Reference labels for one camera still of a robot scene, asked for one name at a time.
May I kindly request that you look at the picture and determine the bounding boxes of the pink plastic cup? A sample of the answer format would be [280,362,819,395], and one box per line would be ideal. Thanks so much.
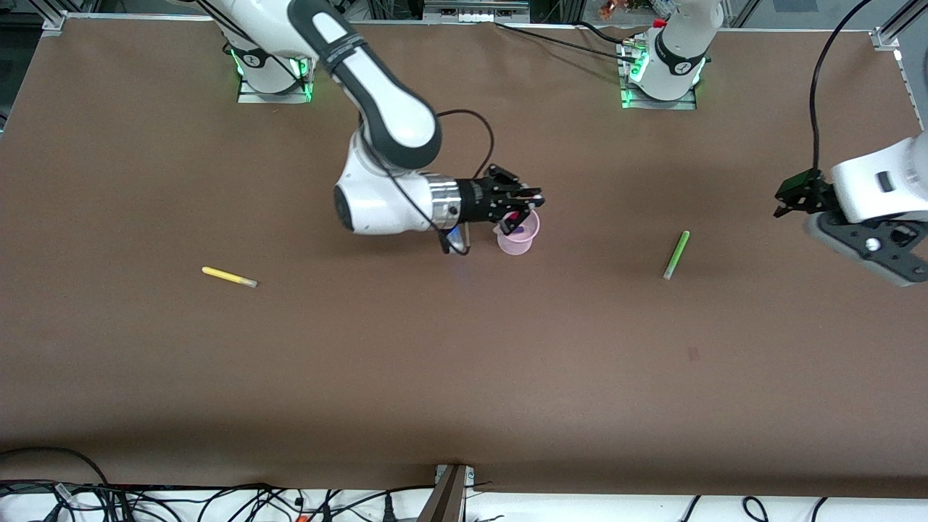
[493,207,542,256]

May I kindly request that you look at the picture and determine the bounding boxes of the green marker pen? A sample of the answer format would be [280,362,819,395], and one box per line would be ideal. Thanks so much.
[663,231,691,281]

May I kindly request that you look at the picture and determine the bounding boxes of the yellow marker pen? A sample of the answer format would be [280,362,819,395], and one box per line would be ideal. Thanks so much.
[202,266,259,289]

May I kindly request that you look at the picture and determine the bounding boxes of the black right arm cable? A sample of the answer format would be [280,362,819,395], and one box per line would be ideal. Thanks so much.
[434,109,496,182]

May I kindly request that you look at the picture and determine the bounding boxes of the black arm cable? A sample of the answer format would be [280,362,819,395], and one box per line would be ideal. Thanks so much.
[434,109,496,182]
[810,0,871,173]

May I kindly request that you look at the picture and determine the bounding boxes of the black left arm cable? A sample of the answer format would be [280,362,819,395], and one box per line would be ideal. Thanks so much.
[810,0,871,173]

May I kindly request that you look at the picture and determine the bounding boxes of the black cable on table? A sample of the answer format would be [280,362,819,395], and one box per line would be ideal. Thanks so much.
[576,20,639,48]
[497,23,628,60]

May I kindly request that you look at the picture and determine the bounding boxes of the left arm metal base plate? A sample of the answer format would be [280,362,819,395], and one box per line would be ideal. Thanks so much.
[621,91,698,111]

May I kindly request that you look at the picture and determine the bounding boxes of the aluminium frame rail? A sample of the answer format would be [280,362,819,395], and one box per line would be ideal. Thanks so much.
[422,0,534,24]

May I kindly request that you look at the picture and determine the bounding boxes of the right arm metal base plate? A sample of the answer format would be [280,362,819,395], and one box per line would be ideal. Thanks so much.
[238,80,314,104]

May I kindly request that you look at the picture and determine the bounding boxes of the aluminium table post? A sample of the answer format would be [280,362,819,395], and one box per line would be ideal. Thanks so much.
[417,464,476,522]

